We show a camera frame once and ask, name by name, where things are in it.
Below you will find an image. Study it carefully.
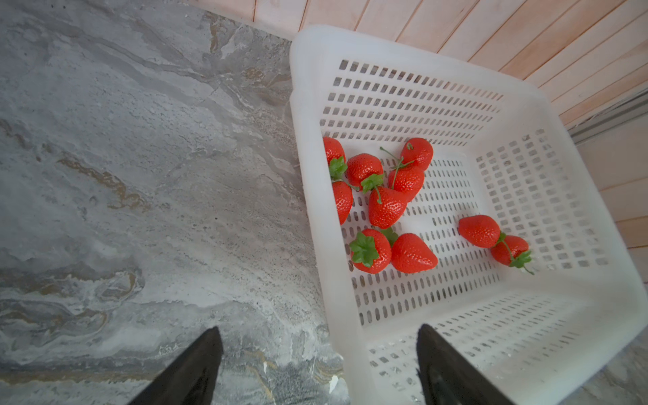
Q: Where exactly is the red strawberry basket edge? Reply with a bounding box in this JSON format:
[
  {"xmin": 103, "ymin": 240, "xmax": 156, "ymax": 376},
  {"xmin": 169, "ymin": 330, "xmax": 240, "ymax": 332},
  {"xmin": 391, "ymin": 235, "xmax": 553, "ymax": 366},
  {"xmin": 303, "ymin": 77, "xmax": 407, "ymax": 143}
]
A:
[{"xmin": 391, "ymin": 233, "xmax": 439, "ymax": 274}]

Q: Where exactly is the red strawberry basket far right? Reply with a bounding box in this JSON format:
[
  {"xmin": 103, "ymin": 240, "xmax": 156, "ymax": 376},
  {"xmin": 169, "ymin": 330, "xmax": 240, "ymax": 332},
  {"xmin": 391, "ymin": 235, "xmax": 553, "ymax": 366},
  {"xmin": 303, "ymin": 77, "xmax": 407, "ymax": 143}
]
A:
[{"xmin": 490, "ymin": 234, "xmax": 532, "ymax": 268}]

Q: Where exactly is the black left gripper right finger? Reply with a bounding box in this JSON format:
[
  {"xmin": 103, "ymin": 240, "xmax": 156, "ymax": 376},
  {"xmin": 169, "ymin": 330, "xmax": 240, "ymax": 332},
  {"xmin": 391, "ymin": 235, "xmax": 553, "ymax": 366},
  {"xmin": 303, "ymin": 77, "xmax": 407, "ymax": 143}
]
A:
[{"xmin": 416, "ymin": 324, "xmax": 513, "ymax": 405}]

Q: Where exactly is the white perforated plastic basket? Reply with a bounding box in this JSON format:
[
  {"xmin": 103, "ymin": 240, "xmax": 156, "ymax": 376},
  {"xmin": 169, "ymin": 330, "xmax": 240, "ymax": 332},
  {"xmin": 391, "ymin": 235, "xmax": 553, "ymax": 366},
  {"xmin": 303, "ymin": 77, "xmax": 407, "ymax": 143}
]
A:
[{"xmin": 290, "ymin": 25, "xmax": 647, "ymax": 404}]

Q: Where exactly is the red strawberry in basket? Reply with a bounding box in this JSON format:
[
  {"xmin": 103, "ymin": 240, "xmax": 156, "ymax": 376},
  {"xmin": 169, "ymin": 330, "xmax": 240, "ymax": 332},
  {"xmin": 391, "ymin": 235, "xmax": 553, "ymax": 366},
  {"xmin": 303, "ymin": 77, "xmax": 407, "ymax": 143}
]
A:
[{"xmin": 369, "ymin": 187, "xmax": 408, "ymax": 229}]

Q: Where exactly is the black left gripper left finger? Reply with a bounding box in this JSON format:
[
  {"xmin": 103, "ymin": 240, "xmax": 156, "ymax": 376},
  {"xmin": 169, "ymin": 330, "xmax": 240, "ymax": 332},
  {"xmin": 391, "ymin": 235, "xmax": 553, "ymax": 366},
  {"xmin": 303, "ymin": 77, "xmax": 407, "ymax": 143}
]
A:
[{"xmin": 130, "ymin": 327, "xmax": 224, "ymax": 405}]

